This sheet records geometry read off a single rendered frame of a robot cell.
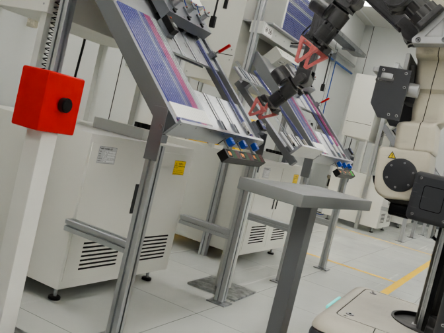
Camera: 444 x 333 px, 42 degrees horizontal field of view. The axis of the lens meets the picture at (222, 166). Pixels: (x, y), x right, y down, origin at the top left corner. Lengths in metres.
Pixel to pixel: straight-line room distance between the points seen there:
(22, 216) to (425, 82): 1.26
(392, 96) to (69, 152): 1.10
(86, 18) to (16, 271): 1.12
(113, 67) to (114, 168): 2.53
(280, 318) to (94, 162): 0.86
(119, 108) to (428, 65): 3.22
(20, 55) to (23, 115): 2.37
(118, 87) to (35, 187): 3.12
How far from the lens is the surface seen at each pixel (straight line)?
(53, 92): 1.59
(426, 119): 1.93
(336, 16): 1.86
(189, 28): 2.49
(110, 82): 4.63
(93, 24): 2.45
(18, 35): 3.95
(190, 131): 1.95
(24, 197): 1.65
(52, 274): 2.15
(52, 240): 2.14
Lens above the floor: 0.73
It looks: 4 degrees down
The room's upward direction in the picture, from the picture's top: 13 degrees clockwise
